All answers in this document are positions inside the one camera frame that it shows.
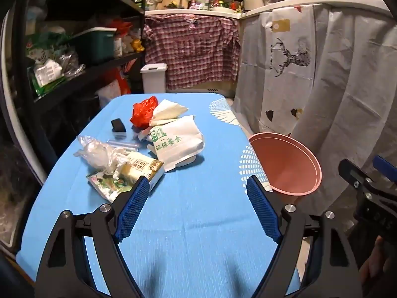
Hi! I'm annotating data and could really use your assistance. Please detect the clear plastic bags bundle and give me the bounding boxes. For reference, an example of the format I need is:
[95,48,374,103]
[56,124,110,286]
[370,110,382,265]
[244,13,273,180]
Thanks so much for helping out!
[57,53,86,78]

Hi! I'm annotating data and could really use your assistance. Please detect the translucent plastic bag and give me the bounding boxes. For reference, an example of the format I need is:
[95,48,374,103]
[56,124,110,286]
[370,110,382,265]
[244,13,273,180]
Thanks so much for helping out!
[26,0,56,35]

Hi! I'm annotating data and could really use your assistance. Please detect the white deer print curtain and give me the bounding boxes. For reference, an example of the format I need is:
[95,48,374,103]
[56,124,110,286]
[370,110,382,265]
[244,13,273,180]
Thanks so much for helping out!
[231,2,397,205]

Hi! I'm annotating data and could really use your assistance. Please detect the red bag on shelf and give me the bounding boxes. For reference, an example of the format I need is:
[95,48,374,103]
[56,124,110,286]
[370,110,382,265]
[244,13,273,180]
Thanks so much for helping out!
[108,19,132,38]

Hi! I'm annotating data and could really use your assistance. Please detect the white paper bag green print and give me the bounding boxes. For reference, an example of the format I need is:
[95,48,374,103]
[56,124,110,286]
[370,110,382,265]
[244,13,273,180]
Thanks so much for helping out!
[138,115,205,172]

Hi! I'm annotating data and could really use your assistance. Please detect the red plaid shirt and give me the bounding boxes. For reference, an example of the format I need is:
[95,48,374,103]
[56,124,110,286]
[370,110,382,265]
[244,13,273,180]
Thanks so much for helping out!
[143,15,242,90]

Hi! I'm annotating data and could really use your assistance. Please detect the spice rack with jars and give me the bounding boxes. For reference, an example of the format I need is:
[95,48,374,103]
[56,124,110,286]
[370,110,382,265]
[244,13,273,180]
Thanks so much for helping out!
[208,0,244,13]

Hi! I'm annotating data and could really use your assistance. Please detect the blue patterned tablecloth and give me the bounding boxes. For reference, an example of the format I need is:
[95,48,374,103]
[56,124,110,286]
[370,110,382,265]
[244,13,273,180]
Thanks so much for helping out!
[15,93,303,298]

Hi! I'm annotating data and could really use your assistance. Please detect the orange plastic bag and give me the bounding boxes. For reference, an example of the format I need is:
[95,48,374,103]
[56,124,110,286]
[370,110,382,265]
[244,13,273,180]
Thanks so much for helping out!
[104,67,132,97]

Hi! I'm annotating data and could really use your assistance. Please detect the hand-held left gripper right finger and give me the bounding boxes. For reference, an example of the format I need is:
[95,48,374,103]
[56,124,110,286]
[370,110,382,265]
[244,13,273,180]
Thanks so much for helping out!
[246,175,363,298]

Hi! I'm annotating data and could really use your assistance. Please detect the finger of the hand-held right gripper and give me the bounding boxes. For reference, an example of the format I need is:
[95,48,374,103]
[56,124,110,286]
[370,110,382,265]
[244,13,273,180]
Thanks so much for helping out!
[372,155,397,177]
[338,159,387,199]

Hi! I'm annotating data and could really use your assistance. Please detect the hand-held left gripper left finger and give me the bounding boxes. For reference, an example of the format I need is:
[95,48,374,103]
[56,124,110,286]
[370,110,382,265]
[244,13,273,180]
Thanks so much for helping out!
[33,175,151,298]

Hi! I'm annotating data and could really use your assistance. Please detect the pink plastic bin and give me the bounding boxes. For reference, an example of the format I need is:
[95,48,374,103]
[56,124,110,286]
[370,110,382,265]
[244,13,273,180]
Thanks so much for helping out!
[249,132,322,197]

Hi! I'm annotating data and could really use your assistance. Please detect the green panda pouch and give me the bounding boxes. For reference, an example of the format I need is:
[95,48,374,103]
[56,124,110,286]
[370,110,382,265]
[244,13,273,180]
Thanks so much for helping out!
[87,171,131,202]

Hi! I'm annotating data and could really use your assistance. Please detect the person's right hand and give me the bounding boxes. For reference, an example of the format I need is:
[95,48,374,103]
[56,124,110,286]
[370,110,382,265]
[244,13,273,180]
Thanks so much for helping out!
[358,235,397,288]

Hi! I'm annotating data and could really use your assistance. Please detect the white face mask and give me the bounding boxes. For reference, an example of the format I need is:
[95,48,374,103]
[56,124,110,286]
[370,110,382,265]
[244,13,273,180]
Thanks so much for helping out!
[150,99,189,124]

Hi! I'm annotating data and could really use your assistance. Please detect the clear plastic tubes pack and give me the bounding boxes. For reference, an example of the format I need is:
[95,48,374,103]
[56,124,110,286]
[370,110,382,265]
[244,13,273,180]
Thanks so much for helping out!
[107,132,141,150]

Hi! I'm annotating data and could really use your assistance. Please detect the clear plastic bag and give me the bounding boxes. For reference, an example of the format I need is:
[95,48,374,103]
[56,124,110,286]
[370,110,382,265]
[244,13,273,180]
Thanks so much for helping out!
[74,136,131,174]

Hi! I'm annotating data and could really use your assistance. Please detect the cream yellow carton box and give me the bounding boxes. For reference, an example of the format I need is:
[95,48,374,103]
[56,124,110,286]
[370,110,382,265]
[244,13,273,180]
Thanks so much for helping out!
[119,151,164,193]

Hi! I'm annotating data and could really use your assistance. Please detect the white sack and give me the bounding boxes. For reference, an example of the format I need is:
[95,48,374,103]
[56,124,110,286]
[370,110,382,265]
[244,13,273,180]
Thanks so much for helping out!
[96,81,123,106]

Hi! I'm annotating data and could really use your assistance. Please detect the red plastic bag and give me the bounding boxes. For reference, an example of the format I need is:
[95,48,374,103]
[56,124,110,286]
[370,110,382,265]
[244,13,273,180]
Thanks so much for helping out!
[130,96,159,129]

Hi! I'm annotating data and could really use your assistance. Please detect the white bin with lid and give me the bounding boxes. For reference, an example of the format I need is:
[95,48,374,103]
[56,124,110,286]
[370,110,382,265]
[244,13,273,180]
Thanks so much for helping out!
[140,63,168,94]

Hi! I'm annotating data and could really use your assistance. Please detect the green plastic bag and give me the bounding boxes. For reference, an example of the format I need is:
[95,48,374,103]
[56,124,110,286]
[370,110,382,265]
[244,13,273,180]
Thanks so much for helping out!
[26,33,75,59]

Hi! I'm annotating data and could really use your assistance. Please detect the green white packet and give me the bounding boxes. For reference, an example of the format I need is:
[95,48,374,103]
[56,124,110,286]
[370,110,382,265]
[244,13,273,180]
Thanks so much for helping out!
[27,59,67,97]

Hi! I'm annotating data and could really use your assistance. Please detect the green storage box white lid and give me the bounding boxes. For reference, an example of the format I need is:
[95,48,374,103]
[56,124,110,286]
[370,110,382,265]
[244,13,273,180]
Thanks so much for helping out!
[71,27,118,66]

